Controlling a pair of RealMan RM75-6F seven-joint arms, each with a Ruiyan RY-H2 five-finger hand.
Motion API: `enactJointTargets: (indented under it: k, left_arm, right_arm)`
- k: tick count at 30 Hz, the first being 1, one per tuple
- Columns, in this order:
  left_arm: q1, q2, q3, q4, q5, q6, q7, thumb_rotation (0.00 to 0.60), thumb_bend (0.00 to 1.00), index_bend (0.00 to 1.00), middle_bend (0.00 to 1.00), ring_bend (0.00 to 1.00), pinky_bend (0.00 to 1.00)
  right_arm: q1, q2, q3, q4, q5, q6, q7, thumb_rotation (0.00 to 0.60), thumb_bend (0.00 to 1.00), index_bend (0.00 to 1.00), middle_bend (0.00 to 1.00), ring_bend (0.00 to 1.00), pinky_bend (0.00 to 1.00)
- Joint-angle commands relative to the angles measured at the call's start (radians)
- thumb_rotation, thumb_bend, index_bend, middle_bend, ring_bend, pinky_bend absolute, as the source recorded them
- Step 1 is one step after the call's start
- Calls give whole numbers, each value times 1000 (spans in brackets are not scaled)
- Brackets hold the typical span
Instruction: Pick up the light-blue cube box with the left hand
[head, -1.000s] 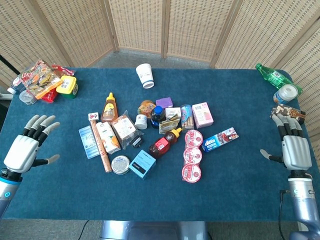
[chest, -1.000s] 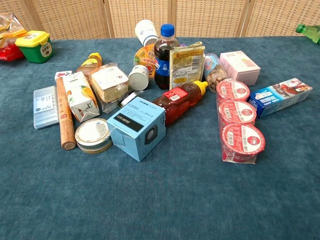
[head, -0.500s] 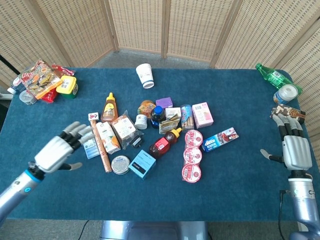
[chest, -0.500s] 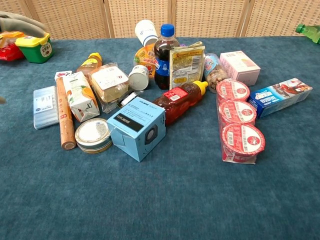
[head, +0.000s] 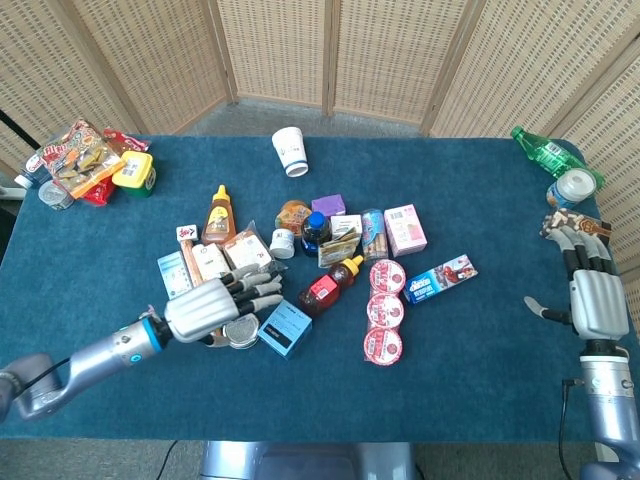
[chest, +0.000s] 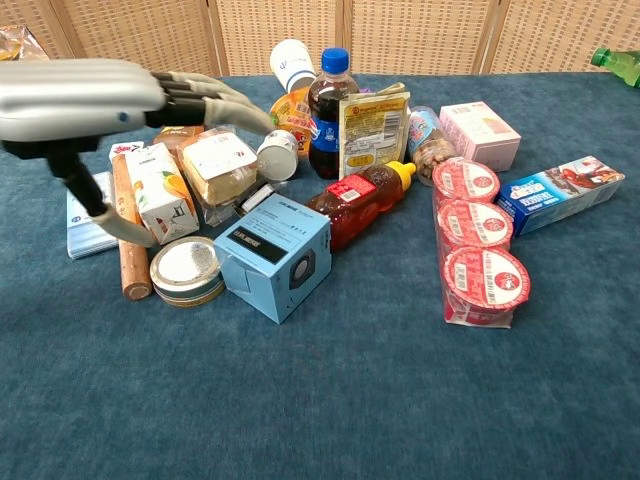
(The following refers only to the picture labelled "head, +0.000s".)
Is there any pink carton box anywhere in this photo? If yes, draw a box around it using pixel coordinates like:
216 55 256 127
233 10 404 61
383 202 429 258

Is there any red flat snack pack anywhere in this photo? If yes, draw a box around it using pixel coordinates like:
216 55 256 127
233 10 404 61
81 175 120 207

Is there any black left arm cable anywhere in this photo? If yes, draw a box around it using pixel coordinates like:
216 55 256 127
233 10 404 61
14 355 72 396

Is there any wafer roll can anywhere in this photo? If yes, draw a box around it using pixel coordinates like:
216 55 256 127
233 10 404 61
360 207 391 263

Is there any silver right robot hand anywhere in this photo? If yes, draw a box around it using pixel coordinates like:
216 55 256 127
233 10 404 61
523 215 631 343

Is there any red round food cup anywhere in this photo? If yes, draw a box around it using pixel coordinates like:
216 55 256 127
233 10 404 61
366 293 406 331
362 326 404 369
369 258 408 296

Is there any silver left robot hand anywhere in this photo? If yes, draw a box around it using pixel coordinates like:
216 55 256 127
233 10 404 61
163 263 290 347

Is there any brown chocolate snack pack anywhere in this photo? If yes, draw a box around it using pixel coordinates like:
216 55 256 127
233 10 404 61
540 206 614 242

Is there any blue small box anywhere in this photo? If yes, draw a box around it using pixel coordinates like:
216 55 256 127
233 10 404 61
257 299 314 361

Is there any packed sandwich bread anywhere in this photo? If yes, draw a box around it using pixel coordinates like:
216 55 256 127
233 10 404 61
222 219 275 272

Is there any purple small box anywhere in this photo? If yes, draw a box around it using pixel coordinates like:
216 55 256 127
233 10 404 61
310 193 349 218

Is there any blue toothpaste box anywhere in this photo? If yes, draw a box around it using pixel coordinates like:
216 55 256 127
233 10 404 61
402 254 479 307

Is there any blue table cloth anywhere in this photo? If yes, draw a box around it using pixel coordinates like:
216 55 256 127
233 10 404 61
0 133 640 443

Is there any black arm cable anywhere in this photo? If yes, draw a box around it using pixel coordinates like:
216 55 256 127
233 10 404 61
14 355 72 396
558 378 585 480

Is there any white snack packet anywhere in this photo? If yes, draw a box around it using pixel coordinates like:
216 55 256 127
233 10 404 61
191 242 232 283

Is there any blue can white lid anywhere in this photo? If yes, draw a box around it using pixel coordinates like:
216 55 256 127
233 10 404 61
545 167 599 211

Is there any orange sausage stick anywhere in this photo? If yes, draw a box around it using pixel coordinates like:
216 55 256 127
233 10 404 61
180 238 204 289

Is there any dark bottle blue cap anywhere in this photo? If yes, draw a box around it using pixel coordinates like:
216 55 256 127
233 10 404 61
299 210 334 258

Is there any small white box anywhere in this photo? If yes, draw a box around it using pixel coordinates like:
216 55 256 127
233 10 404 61
329 214 364 241

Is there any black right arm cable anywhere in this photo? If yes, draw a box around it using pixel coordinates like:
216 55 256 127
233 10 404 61
558 378 585 480

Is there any wicker screen panel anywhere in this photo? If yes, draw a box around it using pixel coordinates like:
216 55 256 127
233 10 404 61
215 0 335 116
69 0 239 135
422 0 640 140
547 47 640 274
0 0 146 174
323 0 474 129

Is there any grey tin can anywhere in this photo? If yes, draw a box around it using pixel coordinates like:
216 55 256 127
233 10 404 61
37 179 76 212

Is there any black floor cable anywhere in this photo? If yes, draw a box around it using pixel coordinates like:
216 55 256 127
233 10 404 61
158 439 179 480

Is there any brown sauce squeeze bottle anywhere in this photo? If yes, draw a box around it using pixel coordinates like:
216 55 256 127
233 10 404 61
201 184 238 247

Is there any large colourful snack bag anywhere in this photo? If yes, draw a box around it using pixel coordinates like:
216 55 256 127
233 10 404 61
41 118 127 200

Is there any white paper cup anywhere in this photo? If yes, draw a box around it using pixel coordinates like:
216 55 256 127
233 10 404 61
271 125 311 179

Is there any green plastic bottle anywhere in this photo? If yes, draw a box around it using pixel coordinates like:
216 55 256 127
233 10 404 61
509 125 607 189

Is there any red sauce squeeze bottle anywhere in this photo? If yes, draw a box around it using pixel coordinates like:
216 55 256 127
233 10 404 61
297 254 366 318

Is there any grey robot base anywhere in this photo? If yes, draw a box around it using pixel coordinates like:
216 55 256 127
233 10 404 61
199 439 417 480

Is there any green tub yellow lid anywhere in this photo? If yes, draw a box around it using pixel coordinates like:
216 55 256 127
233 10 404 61
111 150 158 199

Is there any small white jar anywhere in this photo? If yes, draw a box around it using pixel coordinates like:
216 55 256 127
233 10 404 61
269 228 297 260

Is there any red snack wrapper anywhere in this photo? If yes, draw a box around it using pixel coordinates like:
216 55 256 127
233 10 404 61
102 128 152 154

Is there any round silver tin can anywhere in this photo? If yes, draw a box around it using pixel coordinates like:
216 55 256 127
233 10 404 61
221 313 262 351

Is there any light blue packet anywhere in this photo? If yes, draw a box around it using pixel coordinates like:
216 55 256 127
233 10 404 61
156 250 195 302

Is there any orange jelly cup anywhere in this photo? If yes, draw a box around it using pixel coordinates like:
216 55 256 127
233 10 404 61
275 199 314 239

